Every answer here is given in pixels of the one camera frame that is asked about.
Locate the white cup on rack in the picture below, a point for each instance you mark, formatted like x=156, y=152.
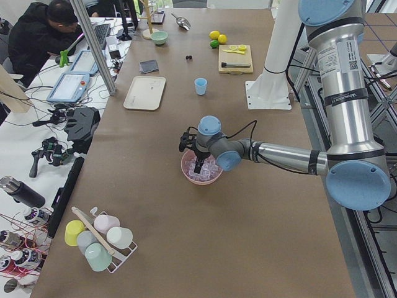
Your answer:
x=120, y=237

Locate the seated person in black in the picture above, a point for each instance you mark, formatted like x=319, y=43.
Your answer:
x=43, y=30

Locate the blue teach pendant far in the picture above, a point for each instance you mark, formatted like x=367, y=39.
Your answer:
x=84, y=62

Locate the steel muddler black tip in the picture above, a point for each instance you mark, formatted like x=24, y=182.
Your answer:
x=235, y=65

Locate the grey cup on rack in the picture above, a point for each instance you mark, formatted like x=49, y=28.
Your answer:
x=85, y=239

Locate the pink cup on rack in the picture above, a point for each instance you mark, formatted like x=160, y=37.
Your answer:
x=103, y=223

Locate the black thermos bottle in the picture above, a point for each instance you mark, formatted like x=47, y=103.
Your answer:
x=21, y=192

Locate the mint cup on rack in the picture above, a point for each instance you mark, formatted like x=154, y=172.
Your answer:
x=98, y=257

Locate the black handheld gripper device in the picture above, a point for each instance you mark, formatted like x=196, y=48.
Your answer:
x=52, y=151

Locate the steel ice scoop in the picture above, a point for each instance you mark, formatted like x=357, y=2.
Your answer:
x=182, y=22

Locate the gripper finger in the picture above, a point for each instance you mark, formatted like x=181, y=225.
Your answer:
x=197, y=166
x=201, y=164

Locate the wooden cutting board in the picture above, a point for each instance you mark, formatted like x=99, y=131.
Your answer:
x=234, y=58

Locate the white wire cup rack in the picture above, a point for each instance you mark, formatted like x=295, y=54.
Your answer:
x=119, y=256

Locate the green lime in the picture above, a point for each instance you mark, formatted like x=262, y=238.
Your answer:
x=214, y=43

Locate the yellow lemon near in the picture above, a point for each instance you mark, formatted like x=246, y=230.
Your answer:
x=222, y=39

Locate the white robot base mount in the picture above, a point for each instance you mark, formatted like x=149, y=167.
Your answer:
x=270, y=90

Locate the yellow cup on rack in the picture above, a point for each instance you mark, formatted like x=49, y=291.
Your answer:
x=72, y=231

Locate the grey folded cloth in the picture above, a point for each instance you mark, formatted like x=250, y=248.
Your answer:
x=148, y=66

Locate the pink bowl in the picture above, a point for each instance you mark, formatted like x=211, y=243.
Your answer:
x=190, y=153

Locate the mint green bowl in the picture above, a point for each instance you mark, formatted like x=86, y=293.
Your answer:
x=159, y=37

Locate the yellow plastic knife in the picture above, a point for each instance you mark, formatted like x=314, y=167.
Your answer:
x=234, y=51

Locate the yellow lemon far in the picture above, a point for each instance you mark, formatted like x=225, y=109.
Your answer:
x=214, y=35

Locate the blue teach pendant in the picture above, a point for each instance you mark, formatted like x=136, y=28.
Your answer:
x=69, y=88
x=84, y=62

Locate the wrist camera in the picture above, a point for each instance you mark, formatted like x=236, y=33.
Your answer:
x=187, y=141

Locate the yellow lemon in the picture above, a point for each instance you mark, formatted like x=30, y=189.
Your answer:
x=222, y=39
x=214, y=35

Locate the clear ice cubes pile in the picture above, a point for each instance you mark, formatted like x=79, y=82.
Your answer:
x=210, y=170

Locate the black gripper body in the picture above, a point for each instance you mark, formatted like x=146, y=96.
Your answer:
x=201, y=154

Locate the light blue plastic cup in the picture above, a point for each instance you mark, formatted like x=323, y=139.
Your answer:
x=200, y=86

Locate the black keyboard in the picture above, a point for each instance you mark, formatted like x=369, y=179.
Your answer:
x=102, y=32

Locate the aluminium frame post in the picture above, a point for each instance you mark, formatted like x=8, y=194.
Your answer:
x=85, y=23

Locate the lemon half lower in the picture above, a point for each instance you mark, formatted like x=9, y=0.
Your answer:
x=242, y=48

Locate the cream rabbit serving tray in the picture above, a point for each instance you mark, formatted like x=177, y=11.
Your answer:
x=145, y=93

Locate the blue teach pendant near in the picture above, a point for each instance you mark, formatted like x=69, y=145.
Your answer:
x=69, y=88

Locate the wooden mug tree stand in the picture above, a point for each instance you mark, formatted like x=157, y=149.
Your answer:
x=147, y=33

